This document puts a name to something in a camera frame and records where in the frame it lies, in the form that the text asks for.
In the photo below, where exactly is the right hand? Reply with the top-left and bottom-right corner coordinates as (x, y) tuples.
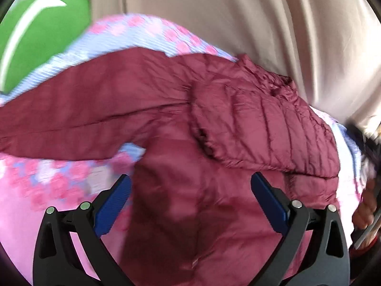
(351, 178), (381, 248)

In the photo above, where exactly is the beige curtain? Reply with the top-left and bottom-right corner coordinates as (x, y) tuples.
(91, 0), (380, 128)

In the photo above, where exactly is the pink rose floral bedsheet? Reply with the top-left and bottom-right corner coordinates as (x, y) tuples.
(1, 14), (365, 280)

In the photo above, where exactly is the maroon quilted puffer jacket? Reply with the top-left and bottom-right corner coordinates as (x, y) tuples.
(1, 48), (340, 285)

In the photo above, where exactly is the green plush pillow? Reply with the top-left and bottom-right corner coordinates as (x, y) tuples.
(1, 0), (91, 94)

